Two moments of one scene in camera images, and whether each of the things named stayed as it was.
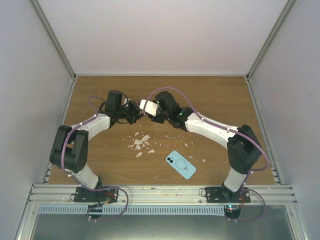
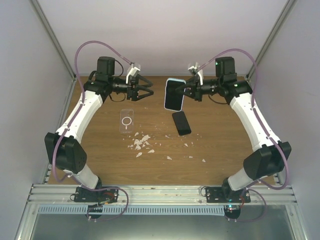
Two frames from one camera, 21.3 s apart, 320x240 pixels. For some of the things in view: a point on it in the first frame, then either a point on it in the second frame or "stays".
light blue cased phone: [182, 165] to [173, 98]
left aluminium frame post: [53, 38] stays
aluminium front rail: [160, 194] stays
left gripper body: [130, 113] to [131, 91]
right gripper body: [155, 120] to [198, 94]
